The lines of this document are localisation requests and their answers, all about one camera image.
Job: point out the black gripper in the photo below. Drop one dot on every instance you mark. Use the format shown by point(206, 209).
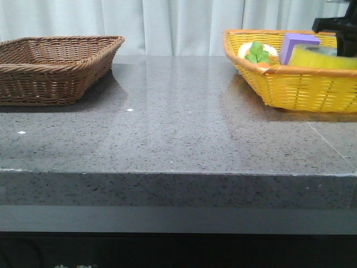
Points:
point(344, 29)

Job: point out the yellow tape roll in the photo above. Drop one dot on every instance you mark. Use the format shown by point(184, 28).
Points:
point(318, 56)

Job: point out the yellow wicker basket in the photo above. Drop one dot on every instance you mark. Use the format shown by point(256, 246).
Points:
point(290, 87)

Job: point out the green leaf toy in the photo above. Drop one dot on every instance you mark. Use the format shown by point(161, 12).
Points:
point(257, 53)

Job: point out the orange carrot toy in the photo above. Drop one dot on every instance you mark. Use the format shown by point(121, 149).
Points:
point(263, 65)

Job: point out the white curtain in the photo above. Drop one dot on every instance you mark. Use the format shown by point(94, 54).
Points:
point(160, 28)

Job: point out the brown wicker basket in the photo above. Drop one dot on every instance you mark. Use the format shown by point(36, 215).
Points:
point(54, 70)

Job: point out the dark cabinet under counter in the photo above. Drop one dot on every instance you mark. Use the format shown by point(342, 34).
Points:
point(64, 236)

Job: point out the white ring toy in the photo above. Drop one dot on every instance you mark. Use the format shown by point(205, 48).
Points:
point(244, 49)

